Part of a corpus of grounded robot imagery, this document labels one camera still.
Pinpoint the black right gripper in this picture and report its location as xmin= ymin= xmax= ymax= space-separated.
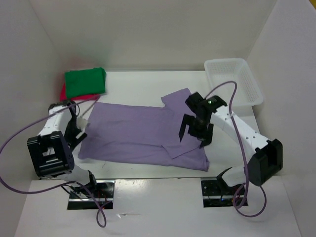
xmin=178 ymin=113 xmax=213 ymax=148

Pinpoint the red t shirt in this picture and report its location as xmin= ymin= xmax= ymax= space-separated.
xmin=60 ymin=81 xmax=105 ymax=101

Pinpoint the lavender t shirt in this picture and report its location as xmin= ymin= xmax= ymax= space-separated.
xmin=78 ymin=88 xmax=209 ymax=171

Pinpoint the green t shirt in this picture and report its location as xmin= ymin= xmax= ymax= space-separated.
xmin=65 ymin=67 xmax=106 ymax=98

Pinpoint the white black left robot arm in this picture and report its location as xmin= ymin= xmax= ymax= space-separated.
xmin=27 ymin=100 xmax=99 ymax=198

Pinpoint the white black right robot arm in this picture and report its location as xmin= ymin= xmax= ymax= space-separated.
xmin=179 ymin=92 xmax=283 ymax=194

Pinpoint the white plastic basket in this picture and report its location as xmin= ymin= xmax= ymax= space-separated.
xmin=204 ymin=58 xmax=264 ymax=108

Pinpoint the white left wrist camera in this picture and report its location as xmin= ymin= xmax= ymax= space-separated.
xmin=75 ymin=117 xmax=89 ymax=139

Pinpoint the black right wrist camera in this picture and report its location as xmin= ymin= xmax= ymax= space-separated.
xmin=185 ymin=92 xmax=227 ymax=115

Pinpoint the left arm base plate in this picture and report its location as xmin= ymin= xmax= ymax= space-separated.
xmin=67 ymin=180 xmax=115 ymax=210

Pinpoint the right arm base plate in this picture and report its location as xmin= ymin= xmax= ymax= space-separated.
xmin=200 ymin=178 xmax=240 ymax=208

